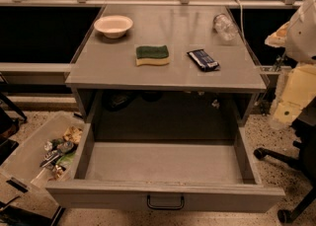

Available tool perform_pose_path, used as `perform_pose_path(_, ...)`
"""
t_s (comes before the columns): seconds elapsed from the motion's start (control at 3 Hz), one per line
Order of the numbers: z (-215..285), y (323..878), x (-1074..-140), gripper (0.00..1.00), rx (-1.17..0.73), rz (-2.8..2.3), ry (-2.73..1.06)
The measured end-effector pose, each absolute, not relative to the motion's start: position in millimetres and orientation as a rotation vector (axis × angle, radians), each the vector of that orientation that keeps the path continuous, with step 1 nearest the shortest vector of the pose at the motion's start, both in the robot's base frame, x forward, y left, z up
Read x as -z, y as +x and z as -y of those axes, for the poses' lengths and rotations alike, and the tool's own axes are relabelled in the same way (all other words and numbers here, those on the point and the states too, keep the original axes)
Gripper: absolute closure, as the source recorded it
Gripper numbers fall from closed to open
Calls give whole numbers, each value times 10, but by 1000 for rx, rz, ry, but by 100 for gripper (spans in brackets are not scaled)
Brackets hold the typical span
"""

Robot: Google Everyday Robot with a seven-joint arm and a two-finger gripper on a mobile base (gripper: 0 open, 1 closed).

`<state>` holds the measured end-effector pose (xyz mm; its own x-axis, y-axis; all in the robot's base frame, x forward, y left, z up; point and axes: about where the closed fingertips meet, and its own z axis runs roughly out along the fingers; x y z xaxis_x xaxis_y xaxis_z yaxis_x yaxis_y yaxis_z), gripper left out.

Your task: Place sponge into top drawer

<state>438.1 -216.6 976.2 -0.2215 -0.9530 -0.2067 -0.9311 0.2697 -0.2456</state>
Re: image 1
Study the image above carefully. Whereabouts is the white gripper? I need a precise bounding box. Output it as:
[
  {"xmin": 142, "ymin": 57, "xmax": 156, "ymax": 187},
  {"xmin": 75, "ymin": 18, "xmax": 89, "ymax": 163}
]
[{"xmin": 265, "ymin": 0, "xmax": 316, "ymax": 126}]

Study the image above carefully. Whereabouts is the green and yellow sponge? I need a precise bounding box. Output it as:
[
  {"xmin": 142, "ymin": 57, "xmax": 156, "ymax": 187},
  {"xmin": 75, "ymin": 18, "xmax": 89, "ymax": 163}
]
[{"xmin": 136, "ymin": 45, "xmax": 170, "ymax": 66}]

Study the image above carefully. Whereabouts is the grey open drawer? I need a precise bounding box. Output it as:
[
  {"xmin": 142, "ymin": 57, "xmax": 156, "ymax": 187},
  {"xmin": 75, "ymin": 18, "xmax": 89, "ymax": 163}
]
[{"xmin": 46, "ymin": 124, "xmax": 284, "ymax": 213}]

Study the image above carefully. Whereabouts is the clear plastic bottle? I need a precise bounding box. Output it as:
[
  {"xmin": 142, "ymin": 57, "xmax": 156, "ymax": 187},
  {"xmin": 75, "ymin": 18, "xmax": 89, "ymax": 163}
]
[{"xmin": 213, "ymin": 14, "xmax": 238, "ymax": 41}]

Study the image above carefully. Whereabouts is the dark blue snack packet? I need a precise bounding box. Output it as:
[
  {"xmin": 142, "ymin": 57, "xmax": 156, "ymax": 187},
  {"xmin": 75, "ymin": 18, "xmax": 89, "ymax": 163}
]
[{"xmin": 188, "ymin": 49, "xmax": 219, "ymax": 72}]

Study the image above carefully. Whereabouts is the black office chair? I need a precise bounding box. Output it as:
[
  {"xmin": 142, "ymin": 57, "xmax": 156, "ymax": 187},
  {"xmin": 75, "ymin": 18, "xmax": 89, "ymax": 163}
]
[{"xmin": 254, "ymin": 104, "xmax": 316, "ymax": 223}]

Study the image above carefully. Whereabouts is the grey cabinet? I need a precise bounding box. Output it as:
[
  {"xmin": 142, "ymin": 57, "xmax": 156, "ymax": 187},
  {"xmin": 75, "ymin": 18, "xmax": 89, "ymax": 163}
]
[{"xmin": 64, "ymin": 3, "xmax": 271, "ymax": 127}]

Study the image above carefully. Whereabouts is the white bowl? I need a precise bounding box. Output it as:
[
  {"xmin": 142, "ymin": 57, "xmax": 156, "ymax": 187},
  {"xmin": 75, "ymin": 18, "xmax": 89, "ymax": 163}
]
[{"xmin": 94, "ymin": 15, "xmax": 133, "ymax": 38}]

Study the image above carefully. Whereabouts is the pile of snack wrappers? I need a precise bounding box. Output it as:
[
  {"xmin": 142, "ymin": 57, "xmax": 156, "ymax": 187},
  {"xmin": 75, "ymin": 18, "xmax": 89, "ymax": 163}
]
[{"xmin": 39, "ymin": 126, "xmax": 83, "ymax": 180}]

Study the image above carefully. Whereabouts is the clear plastic bin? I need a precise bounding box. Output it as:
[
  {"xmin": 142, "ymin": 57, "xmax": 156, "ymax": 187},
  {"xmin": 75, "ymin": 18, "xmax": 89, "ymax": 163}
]
[{"xmin": 1, "ymin": 112, "xmax": 84, "ymax": 196}]

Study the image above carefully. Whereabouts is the white cable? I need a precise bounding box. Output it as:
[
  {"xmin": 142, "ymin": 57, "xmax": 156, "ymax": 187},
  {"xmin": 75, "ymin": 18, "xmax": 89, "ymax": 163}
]
[{"xmin": 232, "ymin": 0, "xmax": 246, "ymax": 37}]

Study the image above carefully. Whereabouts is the black drawer handle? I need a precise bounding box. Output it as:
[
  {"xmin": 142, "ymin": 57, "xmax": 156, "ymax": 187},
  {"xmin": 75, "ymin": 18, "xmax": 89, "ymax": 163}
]
[{"xmin": 146, "ymin": 195, "xmax": 185, "ymax": 211}]

